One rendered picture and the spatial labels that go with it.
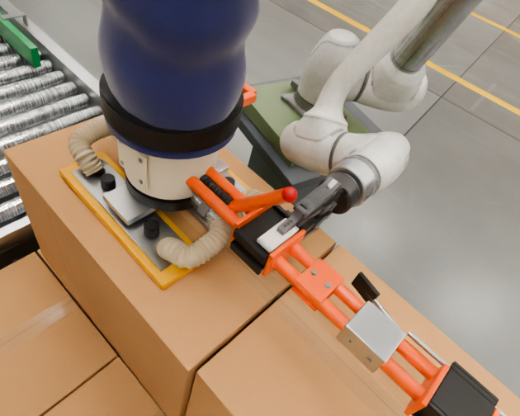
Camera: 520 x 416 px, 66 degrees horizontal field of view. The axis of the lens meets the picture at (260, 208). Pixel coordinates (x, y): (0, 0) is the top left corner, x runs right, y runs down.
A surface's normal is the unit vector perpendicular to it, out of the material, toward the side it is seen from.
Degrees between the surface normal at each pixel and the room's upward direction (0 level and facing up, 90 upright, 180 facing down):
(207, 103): 81
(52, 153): 0
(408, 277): 0
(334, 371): 0
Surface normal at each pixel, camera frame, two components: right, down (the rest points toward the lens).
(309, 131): -0.60, -0.14
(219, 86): 0.57, 0.54
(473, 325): 0.21, -0.63
